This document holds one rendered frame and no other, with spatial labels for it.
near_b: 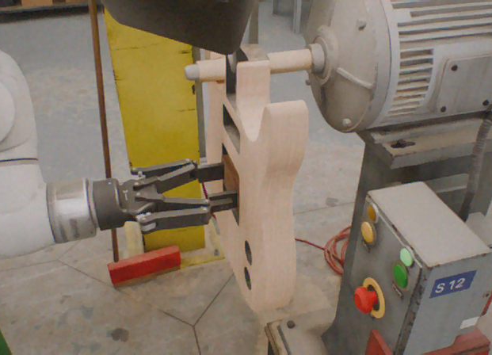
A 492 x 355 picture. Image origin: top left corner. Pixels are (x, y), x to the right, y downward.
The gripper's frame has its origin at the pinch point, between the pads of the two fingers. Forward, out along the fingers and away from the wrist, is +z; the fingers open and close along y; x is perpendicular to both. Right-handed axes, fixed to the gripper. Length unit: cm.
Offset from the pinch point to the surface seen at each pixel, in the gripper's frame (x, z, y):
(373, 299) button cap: -10.7, 17.2, 19.4
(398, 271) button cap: -1.1, 17.2, 22.5
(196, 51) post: -49, 29, -170
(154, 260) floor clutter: -101, -9, -84
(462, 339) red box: -47, 52, 11
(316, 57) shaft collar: 16.5, 16.2, -7.1
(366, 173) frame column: -15.3, 35.2, -14.7
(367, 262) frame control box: -7.4, 17.8, 15.0
